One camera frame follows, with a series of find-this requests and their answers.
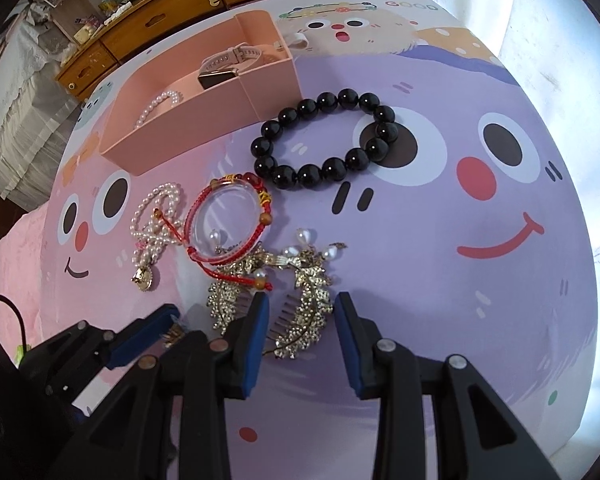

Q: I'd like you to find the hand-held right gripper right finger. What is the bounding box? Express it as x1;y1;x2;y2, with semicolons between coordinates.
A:
333;291;563;480

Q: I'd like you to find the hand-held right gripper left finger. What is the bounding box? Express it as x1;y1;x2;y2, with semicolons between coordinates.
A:
72;291;271;480

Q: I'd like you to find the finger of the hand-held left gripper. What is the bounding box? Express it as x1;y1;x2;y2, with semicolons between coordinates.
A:
24;303;182;403

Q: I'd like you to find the gold leaf hair comb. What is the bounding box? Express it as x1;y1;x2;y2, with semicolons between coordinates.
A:
162;242;268;348
262;229;349;361

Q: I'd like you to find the pink jewelry box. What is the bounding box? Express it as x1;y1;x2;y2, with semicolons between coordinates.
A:
99;10;304;177

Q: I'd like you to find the cartoon face printed mat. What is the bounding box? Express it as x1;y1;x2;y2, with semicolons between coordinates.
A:
45;0;600;480

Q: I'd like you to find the clear bangle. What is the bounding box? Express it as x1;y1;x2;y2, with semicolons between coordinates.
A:
189;185;273;267

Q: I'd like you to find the pink blanket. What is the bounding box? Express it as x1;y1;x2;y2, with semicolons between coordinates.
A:
0;205;181;411

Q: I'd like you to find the white lace bed cover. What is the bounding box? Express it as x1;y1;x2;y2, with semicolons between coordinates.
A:
0;0;83;211

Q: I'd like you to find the wooden drawer cabinet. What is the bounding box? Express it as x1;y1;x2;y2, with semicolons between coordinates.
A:
55;0;342;102

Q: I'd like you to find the black cable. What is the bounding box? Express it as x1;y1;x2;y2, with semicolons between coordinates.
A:
0;294;32;352

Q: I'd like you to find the pearl necklace with gold pendant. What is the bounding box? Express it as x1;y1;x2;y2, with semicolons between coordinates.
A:
129;182;186;293

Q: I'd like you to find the red cord bracelet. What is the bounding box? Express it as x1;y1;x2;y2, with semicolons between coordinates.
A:
152;174;276;293

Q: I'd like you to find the black bead bracelet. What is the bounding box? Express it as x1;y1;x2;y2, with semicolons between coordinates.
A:
250;88;397;191

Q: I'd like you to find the small pearl bracelet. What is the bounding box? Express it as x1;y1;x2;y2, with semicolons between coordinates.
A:
134;89;183;129

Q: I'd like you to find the pink strap smart watch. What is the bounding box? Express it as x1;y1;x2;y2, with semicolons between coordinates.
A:
197;42;277;89

